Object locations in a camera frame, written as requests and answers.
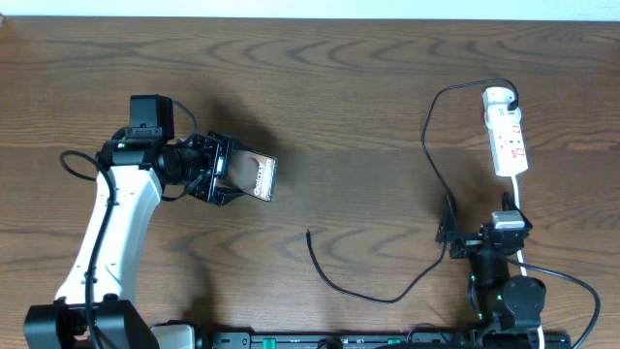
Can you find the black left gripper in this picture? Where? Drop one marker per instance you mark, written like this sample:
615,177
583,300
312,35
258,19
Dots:
216,168

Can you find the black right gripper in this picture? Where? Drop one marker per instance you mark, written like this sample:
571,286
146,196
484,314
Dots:
467,243

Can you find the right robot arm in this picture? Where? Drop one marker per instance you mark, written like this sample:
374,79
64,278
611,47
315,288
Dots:
509,305

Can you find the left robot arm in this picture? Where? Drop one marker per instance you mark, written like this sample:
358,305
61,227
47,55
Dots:
94,307

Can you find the white USB charger plug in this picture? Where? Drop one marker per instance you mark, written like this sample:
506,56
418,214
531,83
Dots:
499,116

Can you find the white power strip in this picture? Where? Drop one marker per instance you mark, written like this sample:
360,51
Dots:
506,144

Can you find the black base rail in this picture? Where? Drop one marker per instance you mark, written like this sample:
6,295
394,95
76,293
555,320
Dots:
424,339

